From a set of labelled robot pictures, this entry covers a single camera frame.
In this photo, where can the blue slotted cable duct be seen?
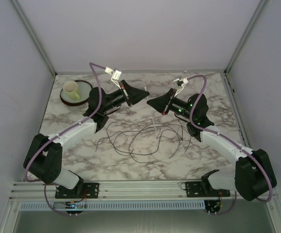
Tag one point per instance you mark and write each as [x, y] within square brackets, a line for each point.
[114, 205]

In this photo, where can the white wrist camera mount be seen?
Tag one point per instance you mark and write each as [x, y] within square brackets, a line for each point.
[115, 75]
[181, 83]

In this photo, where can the translucent white zip tie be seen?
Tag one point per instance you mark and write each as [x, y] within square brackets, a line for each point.
[152, 118]

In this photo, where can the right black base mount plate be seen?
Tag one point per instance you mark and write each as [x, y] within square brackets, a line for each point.
[194, 189]

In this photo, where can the white plate with dark rim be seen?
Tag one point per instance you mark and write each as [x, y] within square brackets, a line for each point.
[84, 89]

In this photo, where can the yellow-green mug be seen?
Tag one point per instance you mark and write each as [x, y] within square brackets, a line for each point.
[71, 89]

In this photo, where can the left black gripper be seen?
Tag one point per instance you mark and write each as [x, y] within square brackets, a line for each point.
[132, 95]

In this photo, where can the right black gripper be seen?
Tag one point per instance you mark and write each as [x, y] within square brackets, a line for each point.
[161, 103]

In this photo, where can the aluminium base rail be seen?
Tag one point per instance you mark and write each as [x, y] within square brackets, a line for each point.
[111, 190]

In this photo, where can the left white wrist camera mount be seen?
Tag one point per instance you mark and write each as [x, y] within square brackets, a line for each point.
[115, 75]

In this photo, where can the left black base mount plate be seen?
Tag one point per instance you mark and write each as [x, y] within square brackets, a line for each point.
[85, 190]

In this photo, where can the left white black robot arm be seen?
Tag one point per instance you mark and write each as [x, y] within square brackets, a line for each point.
[44, 158]

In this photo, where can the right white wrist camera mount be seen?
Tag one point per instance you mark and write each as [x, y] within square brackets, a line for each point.
[181, 83]

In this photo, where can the aluminium frame post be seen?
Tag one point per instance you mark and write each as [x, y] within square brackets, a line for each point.
[33, 35]
[247, 33]

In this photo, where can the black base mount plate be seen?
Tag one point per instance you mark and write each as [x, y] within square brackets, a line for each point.
[85, 190]
[194, 189]

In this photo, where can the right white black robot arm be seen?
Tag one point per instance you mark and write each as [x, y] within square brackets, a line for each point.
[252, 175]

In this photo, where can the right aluminium frame post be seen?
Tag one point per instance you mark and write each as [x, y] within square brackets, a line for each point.
[247, 33]

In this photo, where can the left aluminium frame post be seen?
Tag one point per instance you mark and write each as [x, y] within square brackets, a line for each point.
[33, 35]

